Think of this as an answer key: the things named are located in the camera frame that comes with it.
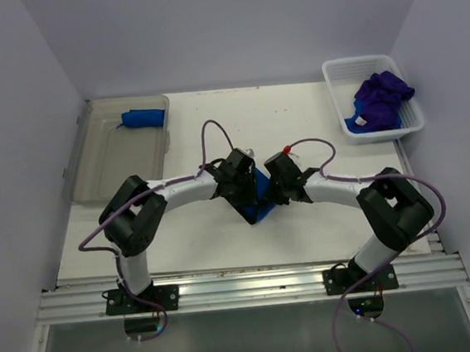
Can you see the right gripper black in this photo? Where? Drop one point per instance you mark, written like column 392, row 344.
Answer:
column 278, row 199

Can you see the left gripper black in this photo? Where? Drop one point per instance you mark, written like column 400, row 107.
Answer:
column 249, row 194

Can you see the grey towel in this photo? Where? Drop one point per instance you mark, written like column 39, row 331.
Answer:
column 259, row 211

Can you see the blue towel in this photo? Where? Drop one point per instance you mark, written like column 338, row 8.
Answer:
column 142, row 118
column 373, row 117

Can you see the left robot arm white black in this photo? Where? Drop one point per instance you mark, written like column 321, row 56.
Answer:
column 133, row 215

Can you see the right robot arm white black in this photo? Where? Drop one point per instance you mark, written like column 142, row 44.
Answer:
column 395, row 210

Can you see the blue towel in basket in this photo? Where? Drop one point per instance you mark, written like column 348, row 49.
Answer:
column 373, row 117

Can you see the purple towel in basket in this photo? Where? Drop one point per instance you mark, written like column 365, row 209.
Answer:
column 385, row 87

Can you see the clear plastic bin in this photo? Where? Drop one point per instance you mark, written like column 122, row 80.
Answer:
column 106, row 152

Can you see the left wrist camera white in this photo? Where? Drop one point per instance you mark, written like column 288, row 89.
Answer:
column 250, row 153

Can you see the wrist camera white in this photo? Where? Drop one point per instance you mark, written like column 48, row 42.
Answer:
column 288, row 150
column 250, row 153

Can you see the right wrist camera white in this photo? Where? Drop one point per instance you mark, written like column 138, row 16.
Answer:
column 288, row 150

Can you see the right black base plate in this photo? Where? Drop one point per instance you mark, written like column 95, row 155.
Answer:
column 342, row 276

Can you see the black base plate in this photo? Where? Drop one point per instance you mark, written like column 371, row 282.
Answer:
column 342, row 276
column 120, row 303

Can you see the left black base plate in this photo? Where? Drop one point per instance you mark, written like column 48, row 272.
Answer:
column 120, row 303

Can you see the aluminium rail frame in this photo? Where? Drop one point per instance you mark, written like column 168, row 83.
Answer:
column 233, row 267

